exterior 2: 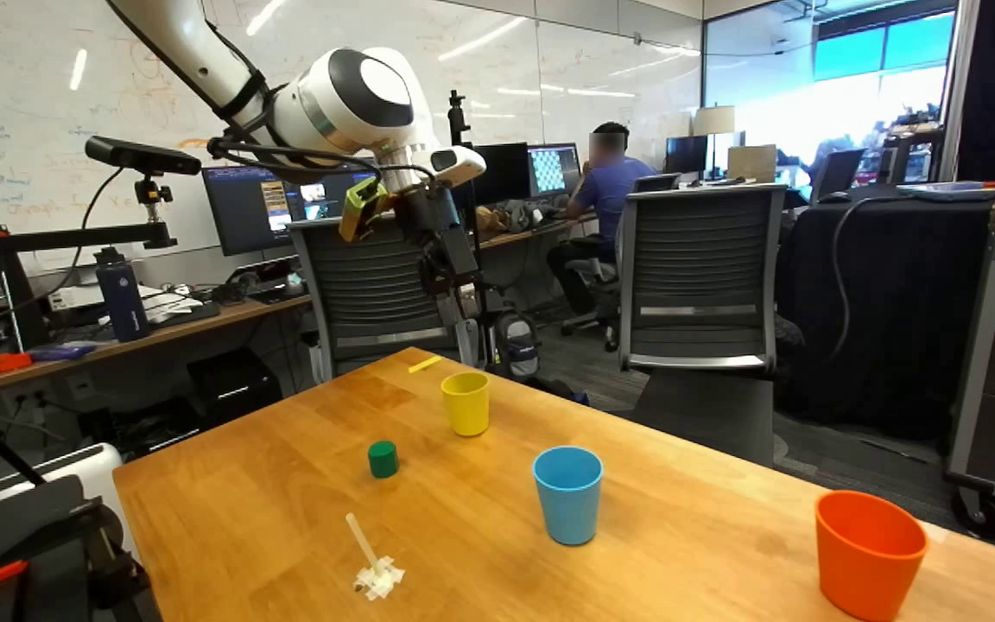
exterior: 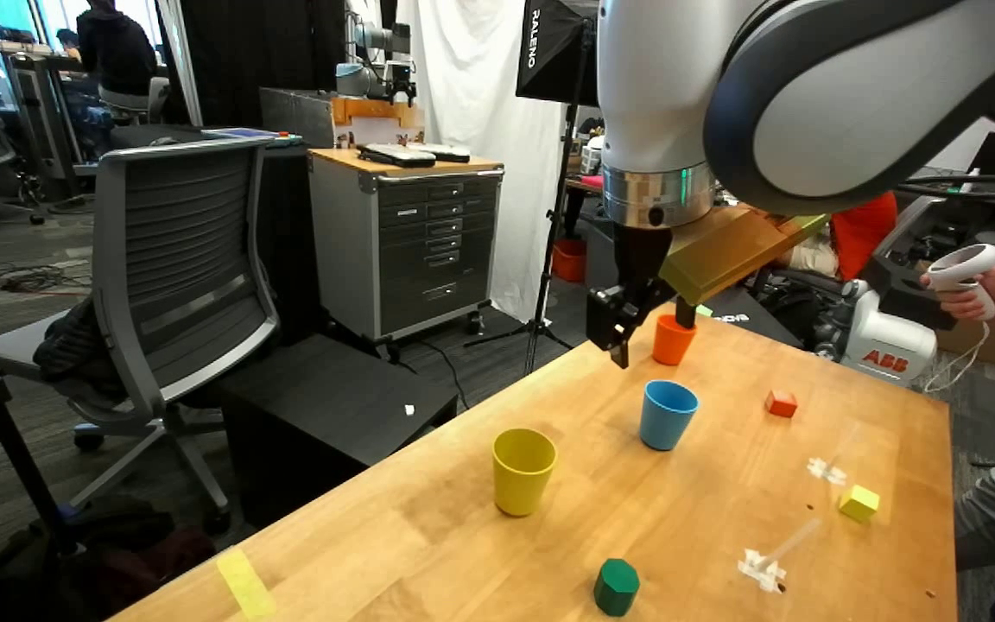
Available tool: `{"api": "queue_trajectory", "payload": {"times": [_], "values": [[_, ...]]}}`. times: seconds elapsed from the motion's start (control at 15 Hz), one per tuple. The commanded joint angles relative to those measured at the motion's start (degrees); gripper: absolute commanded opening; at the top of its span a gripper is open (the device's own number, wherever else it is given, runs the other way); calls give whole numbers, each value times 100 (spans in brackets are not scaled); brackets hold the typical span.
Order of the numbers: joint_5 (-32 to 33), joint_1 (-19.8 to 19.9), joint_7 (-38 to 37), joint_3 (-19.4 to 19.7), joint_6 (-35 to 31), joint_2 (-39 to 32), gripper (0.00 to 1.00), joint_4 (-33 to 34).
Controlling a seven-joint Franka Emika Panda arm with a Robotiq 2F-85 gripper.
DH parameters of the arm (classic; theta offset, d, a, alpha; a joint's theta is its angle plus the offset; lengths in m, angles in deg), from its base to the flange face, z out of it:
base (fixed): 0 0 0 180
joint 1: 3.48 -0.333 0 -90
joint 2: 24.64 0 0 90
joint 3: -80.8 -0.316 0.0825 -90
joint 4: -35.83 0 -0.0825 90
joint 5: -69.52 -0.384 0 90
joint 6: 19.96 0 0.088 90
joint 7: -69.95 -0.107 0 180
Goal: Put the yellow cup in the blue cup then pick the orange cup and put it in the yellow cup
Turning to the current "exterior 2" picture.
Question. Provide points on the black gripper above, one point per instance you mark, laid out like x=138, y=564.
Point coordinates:
x=443, y=238

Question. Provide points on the yellow plastic cup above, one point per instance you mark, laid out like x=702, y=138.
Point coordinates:
x=467, y=405

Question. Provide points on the orange plastic cup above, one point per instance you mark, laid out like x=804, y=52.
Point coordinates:
x=864, y=564

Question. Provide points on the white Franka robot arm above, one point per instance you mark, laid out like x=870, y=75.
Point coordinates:
x=343, y=104

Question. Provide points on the blue plastic cup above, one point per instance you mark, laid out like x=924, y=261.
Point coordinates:
x=568, y=504

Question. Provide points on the small yellow tape strip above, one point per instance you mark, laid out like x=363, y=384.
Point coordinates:
x=424, y=364

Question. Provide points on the grey mesh office chair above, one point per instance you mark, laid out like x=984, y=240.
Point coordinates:
x=701, y=279
x=379, y=296

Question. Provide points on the black monitor back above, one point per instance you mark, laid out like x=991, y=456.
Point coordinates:
x=503, y=175

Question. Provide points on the monitor with bright screen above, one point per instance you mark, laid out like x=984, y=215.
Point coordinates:
x=550, y=172

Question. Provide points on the green cylinder block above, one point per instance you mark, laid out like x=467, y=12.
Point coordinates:
x=381, y=461

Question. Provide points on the seated person blue shirt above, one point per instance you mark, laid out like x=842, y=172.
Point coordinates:
x=612, y=190

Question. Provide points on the dark computer monitor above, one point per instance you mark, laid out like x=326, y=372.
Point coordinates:
x=337, y=190

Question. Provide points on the computer monitor with windows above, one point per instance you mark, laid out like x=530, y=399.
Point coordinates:
x=246, y=211

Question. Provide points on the clear crumpled tape piece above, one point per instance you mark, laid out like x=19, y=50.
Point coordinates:
x=379, y=574

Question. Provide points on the white table lamp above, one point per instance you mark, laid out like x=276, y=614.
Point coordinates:
x=715, y=122

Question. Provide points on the cardboard box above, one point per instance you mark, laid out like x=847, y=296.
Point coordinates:
x=753, y=163

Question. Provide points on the dark blue water bottle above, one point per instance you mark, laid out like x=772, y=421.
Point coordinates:
x=124, y=299

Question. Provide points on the wooden office desk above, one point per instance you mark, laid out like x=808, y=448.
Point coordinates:
x=120, y=348

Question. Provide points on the black cloth covered table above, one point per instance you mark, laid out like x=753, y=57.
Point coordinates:
x=891, y=311

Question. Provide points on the white storage box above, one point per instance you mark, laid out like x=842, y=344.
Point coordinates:
x=50, y=478

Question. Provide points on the wrist camera with yellow mount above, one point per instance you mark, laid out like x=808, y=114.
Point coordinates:
x=360, y=208

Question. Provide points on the black camera on stand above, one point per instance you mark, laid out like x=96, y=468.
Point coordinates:
x=140, y=153

